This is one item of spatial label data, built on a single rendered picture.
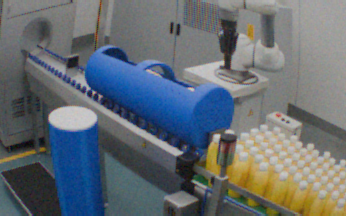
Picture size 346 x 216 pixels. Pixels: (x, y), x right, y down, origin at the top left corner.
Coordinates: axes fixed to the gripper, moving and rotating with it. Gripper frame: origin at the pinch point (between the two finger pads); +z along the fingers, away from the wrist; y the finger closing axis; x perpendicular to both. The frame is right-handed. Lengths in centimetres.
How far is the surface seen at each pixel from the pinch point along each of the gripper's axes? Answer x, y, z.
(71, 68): 135, -2, 37
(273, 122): -14.4, 22.9, 28.5
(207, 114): 4.5, -5.4, 24.4
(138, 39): 253, 148, 64
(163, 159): 20, -14, 50
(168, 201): -10, -37, 52
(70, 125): 43, -54, 33
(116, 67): 63, -12, 18
